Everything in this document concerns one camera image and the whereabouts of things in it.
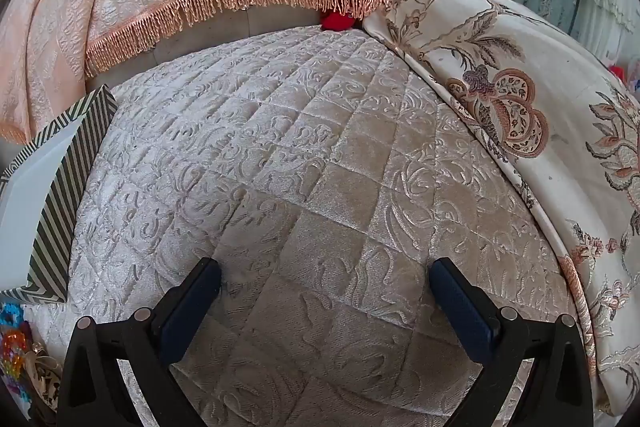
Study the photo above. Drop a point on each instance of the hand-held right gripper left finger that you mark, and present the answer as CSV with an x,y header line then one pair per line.
x,y
190,312

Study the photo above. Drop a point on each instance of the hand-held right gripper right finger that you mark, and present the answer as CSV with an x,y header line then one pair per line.
x,y
460,312

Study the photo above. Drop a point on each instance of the striped jewelry box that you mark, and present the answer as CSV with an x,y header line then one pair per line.
x,y
75,187

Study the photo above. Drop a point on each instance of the quilted beige sofa cover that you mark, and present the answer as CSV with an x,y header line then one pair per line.
x,y
325,157

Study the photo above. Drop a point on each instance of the beige sofa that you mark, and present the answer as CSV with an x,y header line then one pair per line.
x,y
250,27

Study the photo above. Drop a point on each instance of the red plush item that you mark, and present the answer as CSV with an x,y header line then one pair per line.
x,y
337,21

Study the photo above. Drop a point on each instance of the white lace curtain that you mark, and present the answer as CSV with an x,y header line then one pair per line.
x,y
610,7

